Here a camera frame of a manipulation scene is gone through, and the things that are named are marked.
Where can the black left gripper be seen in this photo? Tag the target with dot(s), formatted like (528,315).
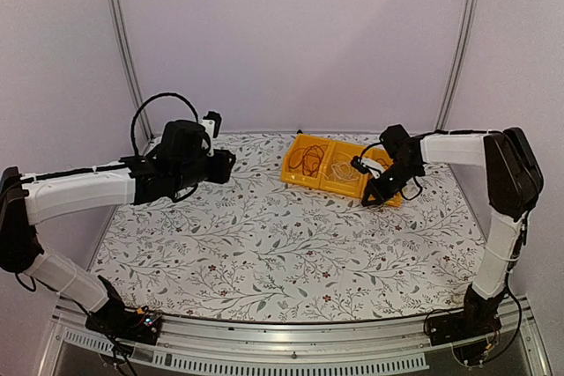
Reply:
(222,171)

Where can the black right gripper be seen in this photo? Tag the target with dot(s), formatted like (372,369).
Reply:
(382,195)

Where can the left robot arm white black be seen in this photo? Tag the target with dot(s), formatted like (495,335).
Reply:
(184,158)

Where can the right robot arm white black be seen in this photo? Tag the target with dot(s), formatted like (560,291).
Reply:
(513,183)

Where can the yellow bin middle compartment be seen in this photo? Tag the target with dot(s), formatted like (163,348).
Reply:
(337,176)

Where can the yellow bin compartment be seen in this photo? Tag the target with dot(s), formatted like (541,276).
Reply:
(303,163)
(337,176)

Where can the yellow bin far compartment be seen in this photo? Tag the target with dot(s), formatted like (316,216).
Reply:
(303,163)

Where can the floral patterned table mat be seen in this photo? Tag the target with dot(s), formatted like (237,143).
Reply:
(258,249)

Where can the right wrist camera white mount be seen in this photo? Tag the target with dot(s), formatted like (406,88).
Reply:
(365,165)

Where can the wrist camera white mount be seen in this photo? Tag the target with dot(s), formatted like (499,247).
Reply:
(211,123)
(365,165)

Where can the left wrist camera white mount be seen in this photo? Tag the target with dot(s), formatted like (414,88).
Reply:
(211,123)

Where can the aluminium front rail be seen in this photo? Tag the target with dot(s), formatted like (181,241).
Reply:
(401,346)

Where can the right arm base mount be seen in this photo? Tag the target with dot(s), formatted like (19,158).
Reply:
(477,319)

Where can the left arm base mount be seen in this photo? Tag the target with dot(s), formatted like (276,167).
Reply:
(115,319)

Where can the left aluminium frame post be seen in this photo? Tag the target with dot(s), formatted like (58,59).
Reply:
(123,44)

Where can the aluminium frame post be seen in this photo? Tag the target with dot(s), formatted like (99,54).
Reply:
(123,44)
(456,67)

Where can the right aluminium frame post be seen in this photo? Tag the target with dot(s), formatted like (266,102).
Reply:
(456,67)

